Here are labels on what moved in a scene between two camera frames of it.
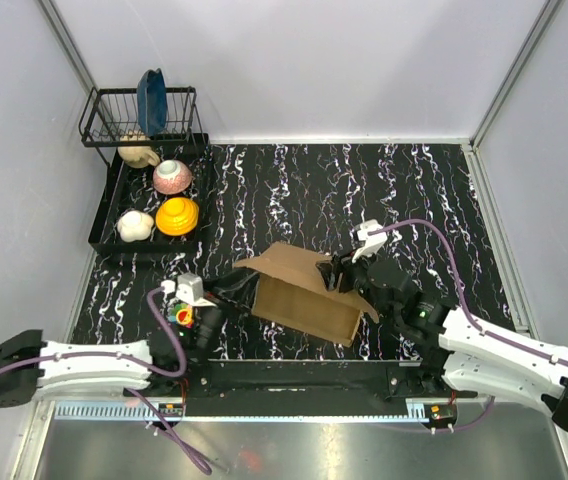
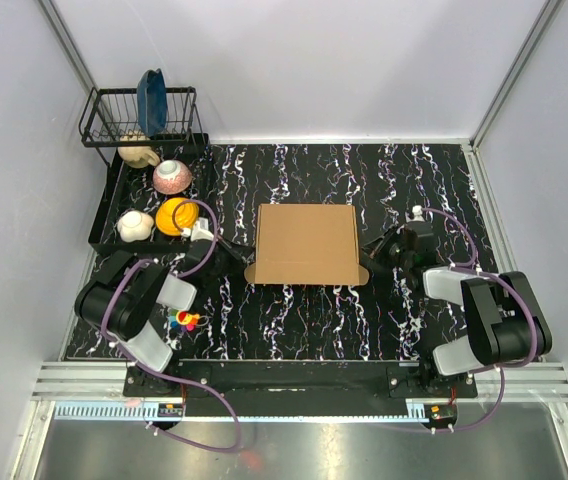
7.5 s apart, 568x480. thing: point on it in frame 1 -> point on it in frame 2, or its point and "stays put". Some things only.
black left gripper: (234, 289) -> (236, 252)
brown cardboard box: (291, 289) -> (306, 244)
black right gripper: (346, 267) -> (376, 248)
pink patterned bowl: (172, 177) stays put
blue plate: (151, 98) stays put
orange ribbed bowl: (177, 216) stays put
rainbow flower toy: (182, 315) stays put
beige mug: (138, 156) stays put
